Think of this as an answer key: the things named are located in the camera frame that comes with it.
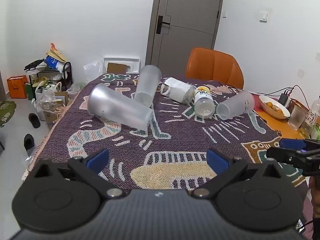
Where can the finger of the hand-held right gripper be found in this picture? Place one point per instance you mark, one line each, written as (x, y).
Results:
(282, 155)
(291, 143)

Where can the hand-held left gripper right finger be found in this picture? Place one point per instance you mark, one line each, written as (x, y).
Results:
(218, 160)

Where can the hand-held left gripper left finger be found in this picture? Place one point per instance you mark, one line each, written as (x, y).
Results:
(97, 160)

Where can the large frosted plastic cup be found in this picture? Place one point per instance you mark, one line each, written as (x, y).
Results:
(117, 107)

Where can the person's right forearm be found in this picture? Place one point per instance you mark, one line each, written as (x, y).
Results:
(315, 205)

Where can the small frosted plastic cup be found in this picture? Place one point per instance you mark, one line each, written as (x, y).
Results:
(235, 105)

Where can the tall frosted plastic cup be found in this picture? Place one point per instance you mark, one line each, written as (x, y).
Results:
(147, 85)

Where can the clear drinking glass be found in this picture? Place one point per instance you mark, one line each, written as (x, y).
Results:
(295, 117)

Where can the clear bottle with white label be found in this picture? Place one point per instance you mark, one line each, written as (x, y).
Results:
(311, 118)

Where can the orange fruit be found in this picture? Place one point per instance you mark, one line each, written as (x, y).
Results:
(281, 112)
(275, 108)
(269, 104)

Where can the red plastic basket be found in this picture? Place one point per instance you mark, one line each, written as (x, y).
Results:
(300, 103)

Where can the white bowl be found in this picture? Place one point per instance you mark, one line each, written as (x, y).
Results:
(265, 108)

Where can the black charger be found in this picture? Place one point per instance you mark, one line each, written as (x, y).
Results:
(284, 99)

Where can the printed blanket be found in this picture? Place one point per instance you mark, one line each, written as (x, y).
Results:
(180, 135)

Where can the clear bottle with yellow cap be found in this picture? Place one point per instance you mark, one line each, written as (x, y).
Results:
(204, 103)

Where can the cardboard box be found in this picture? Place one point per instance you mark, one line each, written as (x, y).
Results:
(53, 113)

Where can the black slipper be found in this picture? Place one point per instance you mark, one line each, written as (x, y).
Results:
(34, 120)
(28, 142)

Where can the white mug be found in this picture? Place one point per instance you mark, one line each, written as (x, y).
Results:
(180, 89)

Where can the white plastic bag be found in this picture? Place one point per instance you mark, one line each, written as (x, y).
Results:
(48, 91)

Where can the clear plastic bag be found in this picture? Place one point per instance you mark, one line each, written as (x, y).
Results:
(93, 72)

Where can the black shoe rack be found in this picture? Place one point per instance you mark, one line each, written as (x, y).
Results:
(67, 76)

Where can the brown cardboard sheet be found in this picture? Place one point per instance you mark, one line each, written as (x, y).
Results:
(117, 68)

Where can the orange chair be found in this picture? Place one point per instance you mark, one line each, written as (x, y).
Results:
(215, 65)

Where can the green paper bag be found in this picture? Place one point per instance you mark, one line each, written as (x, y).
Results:
(30, 92)

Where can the green floor mat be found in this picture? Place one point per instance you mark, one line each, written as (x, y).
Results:
(7, 113)

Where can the blue plastic bag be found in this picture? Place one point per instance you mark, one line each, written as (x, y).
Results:
(52, 62)

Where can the orange paper bag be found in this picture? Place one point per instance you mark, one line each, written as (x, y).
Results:
(16, 87)

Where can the brown paper bag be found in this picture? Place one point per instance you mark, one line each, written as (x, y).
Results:
(56, 53)

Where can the grey door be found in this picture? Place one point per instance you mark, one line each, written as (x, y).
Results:
(190, 17)

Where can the white wall outlet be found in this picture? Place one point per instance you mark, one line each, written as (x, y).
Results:
(301, 73)

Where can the white foam frame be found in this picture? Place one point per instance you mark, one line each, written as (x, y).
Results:
(135, 63)

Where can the white light switch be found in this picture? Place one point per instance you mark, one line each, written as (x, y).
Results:
(263, 16)

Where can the small white wall switch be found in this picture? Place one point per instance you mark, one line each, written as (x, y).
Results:
(224, 14)

